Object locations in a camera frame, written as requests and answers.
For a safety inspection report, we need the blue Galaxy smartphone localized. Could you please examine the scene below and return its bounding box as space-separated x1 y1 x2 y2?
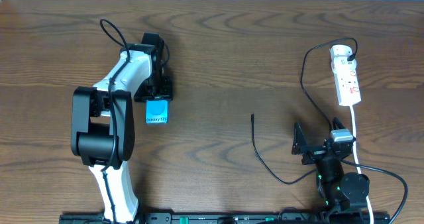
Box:
145 99 168 125

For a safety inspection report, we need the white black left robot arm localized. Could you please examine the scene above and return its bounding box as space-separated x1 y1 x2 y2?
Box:
59 33 173 223

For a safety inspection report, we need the white power strip cord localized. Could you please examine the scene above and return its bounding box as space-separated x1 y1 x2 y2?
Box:
348 105 375 224

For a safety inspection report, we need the black charger cable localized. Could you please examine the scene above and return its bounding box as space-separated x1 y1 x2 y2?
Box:
250 37 359 186

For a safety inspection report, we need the white power strip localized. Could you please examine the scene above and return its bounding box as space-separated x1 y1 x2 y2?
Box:
330 44 361 107

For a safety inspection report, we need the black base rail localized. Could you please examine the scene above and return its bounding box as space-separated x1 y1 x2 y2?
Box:
58 210 390 224

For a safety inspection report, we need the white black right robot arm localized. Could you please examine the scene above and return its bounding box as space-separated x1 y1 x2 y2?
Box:
291 118 370 213

